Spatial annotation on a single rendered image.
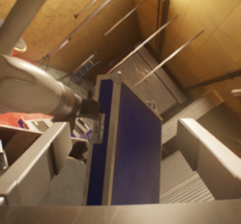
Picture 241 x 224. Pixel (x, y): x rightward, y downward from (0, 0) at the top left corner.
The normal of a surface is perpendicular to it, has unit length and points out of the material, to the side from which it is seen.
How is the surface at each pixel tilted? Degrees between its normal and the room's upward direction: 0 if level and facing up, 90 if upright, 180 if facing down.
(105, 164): 90
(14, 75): 39
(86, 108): 90
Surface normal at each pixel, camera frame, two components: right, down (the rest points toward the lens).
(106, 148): -0.40, -0.28
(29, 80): 0.85, -0.08
